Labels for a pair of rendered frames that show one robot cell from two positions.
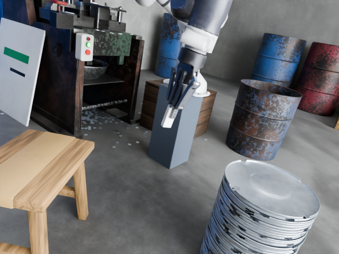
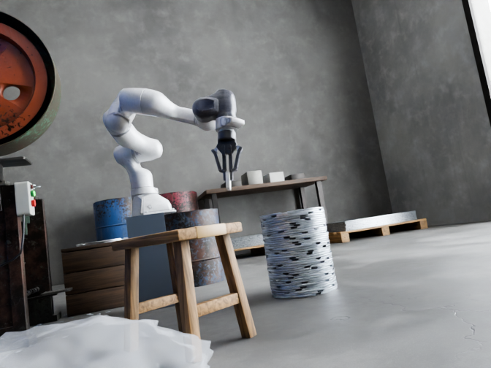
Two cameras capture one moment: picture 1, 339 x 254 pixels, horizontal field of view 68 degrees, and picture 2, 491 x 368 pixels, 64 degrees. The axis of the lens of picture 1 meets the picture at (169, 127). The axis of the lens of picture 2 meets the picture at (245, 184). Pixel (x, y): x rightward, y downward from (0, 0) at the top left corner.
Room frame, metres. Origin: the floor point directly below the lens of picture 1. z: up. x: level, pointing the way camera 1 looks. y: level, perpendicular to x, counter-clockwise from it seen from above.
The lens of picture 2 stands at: (-0.36, 1.11, 0.30)
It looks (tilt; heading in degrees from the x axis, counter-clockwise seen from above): 7 degrees up; 312
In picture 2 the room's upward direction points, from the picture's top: 9 degrees counter-clockwise
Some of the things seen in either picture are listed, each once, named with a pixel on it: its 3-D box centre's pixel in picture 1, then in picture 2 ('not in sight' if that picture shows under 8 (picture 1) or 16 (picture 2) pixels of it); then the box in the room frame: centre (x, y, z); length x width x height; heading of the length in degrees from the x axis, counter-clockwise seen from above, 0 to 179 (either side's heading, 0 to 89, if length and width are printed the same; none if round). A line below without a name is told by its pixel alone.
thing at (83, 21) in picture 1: (85, 20); not in sight; (1.73, 0.68, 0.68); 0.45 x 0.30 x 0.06; 148
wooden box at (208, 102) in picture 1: (177, 108); (106, 274); (1.83, -0.04, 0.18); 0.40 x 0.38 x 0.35; 59
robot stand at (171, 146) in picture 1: (174, 125); (151, 260); (1.35, -0.03, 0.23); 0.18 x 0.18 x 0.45; 54
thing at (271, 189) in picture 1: (269, 184); (291, 212); (0.69, -0.35, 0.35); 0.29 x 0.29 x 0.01
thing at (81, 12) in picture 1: (85, 12); not in sight; (1.73, 0.68, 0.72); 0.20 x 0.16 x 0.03; 148
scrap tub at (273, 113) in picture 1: (260, 119); (192, 247); (1.76, -0.64, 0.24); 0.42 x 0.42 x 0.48
